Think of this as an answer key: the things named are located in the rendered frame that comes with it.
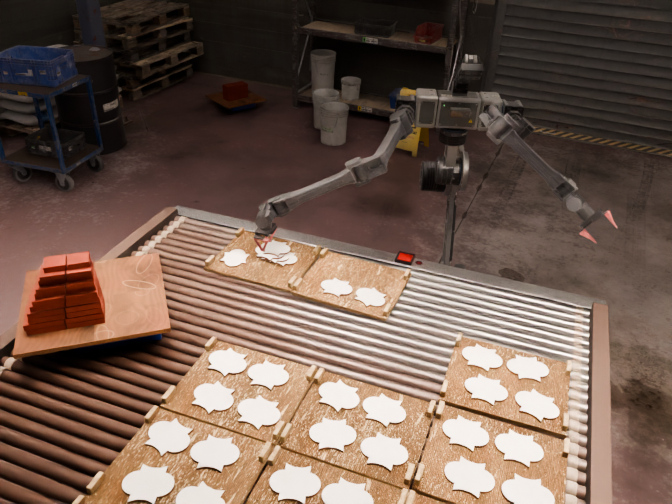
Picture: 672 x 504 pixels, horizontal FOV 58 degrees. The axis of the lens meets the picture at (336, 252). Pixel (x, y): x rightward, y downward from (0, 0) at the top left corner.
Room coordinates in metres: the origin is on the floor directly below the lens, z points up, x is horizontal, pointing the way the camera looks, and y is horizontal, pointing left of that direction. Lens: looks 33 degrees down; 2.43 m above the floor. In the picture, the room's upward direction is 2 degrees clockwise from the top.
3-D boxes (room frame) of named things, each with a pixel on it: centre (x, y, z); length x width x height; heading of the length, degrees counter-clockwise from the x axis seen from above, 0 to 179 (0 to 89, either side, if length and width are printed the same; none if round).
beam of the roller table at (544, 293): (2.36, -0.15, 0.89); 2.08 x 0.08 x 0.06; 71
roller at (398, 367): (1.73, 0.07, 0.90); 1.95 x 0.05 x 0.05; 71
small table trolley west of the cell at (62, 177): (4.84, 2.52, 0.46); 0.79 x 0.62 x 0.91; 68
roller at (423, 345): (1.87, 0.02, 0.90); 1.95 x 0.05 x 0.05; 71
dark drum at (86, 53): (5.56, 2.40, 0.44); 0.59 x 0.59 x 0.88
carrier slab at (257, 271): (2.25, 0.31, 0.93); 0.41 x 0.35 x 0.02; 70
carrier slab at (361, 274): (2.09, -0.08, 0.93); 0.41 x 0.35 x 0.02; 69
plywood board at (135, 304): (1.78, 0.88, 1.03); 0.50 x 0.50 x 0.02; 20
